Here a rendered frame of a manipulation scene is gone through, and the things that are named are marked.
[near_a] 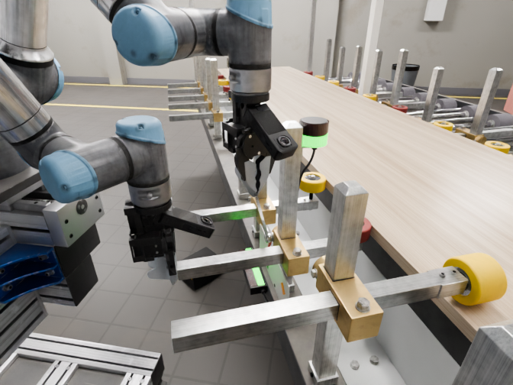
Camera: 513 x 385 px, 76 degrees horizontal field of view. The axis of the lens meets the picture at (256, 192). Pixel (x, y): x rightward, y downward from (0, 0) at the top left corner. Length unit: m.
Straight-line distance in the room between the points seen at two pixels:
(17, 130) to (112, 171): 0.16
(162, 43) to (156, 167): 0.20
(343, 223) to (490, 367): 0.24
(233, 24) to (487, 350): 0.52
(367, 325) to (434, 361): 0.28
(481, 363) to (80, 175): 0.49
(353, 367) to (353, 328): 0.37
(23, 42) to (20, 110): 0.29
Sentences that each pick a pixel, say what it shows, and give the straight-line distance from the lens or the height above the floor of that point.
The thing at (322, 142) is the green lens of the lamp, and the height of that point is 1.11.
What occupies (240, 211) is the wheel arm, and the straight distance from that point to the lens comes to 0.96.
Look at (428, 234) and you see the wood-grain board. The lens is 0.83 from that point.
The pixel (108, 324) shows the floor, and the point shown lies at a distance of 1.88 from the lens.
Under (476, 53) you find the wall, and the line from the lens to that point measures 7.67.
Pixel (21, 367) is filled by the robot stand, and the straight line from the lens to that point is 1.59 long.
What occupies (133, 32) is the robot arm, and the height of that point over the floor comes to 1.31.
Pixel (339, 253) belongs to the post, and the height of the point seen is 1.02.
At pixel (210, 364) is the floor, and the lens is 1.62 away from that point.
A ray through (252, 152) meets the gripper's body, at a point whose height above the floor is 1.10.
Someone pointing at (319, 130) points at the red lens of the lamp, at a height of 1.13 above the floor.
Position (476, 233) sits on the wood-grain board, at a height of 0.90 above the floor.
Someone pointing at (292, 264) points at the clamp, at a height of 0.85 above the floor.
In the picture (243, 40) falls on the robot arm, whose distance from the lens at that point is 0.58.
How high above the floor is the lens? 1.33
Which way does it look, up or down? 28 degrees down
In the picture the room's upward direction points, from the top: straight up
